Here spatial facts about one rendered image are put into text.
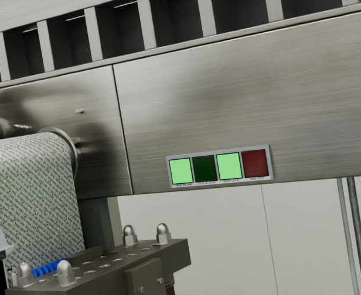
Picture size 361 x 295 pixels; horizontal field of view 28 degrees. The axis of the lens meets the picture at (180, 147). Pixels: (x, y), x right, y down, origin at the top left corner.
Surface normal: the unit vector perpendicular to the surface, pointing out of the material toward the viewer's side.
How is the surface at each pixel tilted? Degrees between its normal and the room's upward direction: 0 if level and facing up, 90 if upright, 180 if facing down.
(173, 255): 90
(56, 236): 90
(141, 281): 90
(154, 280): 90
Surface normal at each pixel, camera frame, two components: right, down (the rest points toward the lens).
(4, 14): -0.55, 0.13
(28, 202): 0.82, -0.11
